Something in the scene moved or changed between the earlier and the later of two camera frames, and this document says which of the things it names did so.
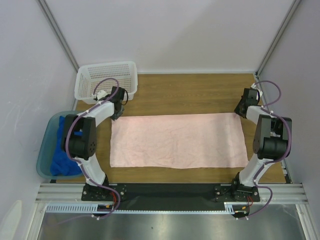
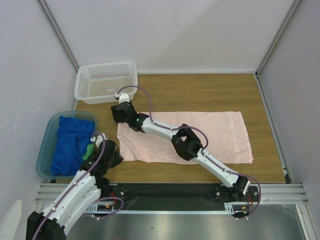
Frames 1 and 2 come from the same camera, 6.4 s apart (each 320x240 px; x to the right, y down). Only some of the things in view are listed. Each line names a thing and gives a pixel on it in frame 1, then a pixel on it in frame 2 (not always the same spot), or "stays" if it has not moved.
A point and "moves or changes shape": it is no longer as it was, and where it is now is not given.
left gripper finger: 118,111 → 118,159
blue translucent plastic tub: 48,145 stays
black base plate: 168,196 stays
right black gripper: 240,110 → 116,113
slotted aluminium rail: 67,199 stays
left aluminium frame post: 57,31 stays
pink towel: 185,141 moves or changes shape
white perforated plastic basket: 91,79 stays
